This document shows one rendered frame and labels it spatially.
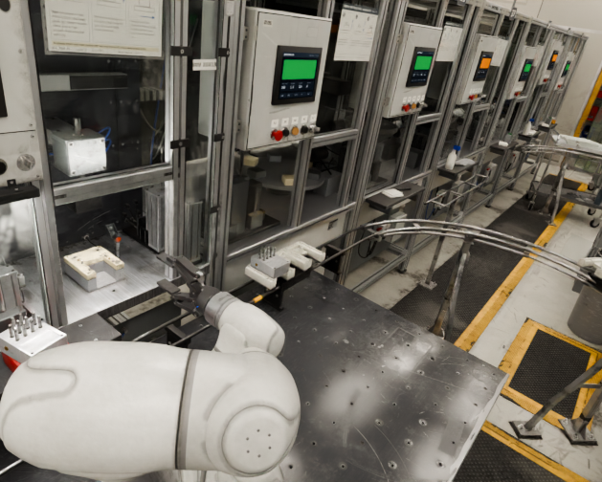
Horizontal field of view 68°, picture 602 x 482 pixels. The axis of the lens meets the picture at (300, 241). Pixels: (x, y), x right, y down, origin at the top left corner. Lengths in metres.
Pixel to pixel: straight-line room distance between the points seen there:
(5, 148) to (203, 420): 0.86
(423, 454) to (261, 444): 1.11
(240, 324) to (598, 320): 3.07
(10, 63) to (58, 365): 0.77
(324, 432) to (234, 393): 1.03
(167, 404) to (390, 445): 1.11
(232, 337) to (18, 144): 0.65
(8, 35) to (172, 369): 0.84
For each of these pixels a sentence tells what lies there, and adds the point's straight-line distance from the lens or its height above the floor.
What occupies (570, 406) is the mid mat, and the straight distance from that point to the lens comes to 3.17.
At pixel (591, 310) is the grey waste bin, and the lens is 3.77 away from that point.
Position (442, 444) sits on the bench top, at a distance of 1.61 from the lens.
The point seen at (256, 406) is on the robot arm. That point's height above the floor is 1.47.
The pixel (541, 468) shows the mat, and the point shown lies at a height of 0.01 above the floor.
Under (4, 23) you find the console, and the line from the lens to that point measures 1.17.
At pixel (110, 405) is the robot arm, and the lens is 0.51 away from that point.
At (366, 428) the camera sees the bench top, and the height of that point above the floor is 0.68.
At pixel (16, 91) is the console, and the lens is 1.19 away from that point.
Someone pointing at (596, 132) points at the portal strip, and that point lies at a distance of 9.03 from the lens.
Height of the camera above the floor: 1.83
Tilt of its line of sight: 27 degrees down
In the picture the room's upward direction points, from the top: 9 degrees clockwise
